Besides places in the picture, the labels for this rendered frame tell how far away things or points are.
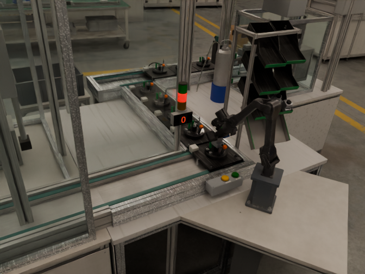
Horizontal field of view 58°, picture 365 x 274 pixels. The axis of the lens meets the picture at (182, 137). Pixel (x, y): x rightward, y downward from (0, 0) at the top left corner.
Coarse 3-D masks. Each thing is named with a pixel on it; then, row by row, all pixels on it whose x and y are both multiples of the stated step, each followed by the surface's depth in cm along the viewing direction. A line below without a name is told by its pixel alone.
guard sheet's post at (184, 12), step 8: (184, 0) 155; (184, 8) 157; (184, 16) 159; (184, 24) 162; (184, 32) 164; (184, 40) 166; (184, 48) 168; (184, 56) 170; (184, 64) 173; (176, 128) 193; (176, 136) 196; (176, 144) 198
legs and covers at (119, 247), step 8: (312, 168) 218; (320, 168) 224; (168, 224) 171; (176, 224) 174; (152, 232) 167; (128, 240) 162; (224, 240) 212; (112, 248) 160; (120, 248) 161; (224, 248) 213; (112, 256) 165; (120, 256) 164; (224, 256) 217; (112, 264) 171; (120, 264) 168; (224, 264) 224; (112, 272) 176; (120, 272) 170; (200, 272) 220; (208, 272) 220; (216, 272) 223; (224, 272) 228
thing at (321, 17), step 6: (240, 12) 278; (246, 12) 285; (252, 12) 287; (258, 12) 290; (264, 12) 294; (306, 12) 299; (312, 12) 293; (252, 18) 267; (258, 18) 261; (264, 18) 259; (306, 18) 267; (312, 18) 268; (318, 18) 270; (324, 18) 274; (330, 18) 278; (330, 24) 281; (324, 42) 289; (324, 48) 293; (318, 60) 299; (318, 66) 301; (312, 84) 310; (306, 90) 310; (312, 90) 315; (288, 96) 301
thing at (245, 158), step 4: (188, 108) 251; (196, 116) 240; (200, 120) 236; (204, 124) 231; (208, 124) 231; (208, 128) 227; (212, 128) 227; (224, 140) 215; (180, 144) 208; (228, 144) 212; (180, 148) 204; (184, 148) 204; (232, 148) 207; (236, 148) 207; (184, 152) 203; (236, 152) 204; (240, 152) 204; (244, 156) 201; (244, 160) 197
